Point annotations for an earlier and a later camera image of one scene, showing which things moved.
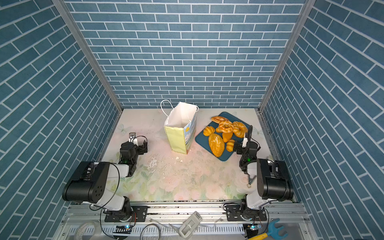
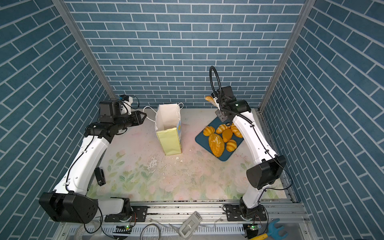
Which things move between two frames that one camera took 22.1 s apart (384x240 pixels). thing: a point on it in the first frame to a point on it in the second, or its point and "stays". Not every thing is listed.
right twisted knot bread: [239, 129] stays
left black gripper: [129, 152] to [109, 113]
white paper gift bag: [180, 125] to [167, 123]
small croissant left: [208, 130] stays
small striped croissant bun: [230, 145] stays
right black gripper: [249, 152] to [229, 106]
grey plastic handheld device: [190, 225] stays
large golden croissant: [216, 144] stays
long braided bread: [217, 119] to [210, 99]
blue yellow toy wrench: [273, 230] stays
